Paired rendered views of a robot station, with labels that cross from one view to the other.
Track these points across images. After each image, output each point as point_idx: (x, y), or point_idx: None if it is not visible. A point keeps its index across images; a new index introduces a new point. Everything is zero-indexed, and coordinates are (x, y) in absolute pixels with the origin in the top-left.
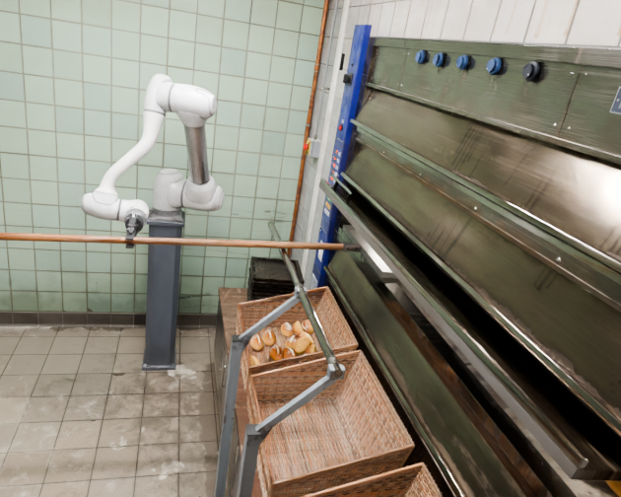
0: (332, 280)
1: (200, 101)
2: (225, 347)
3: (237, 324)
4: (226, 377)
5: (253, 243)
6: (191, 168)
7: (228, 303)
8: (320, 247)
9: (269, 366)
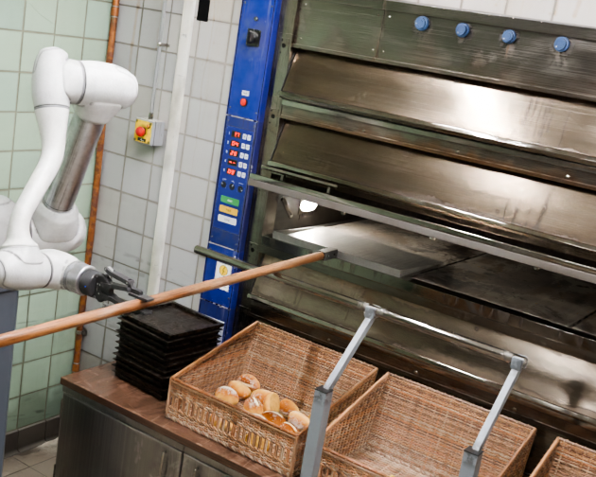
0: (283, 307)
1: (128, 84)
2: (168, 448)
3: (174, 409)
4: None
5: (254, 272)
6: (64, 186)
7: (107, 392)
8: (307, 260)
9: None
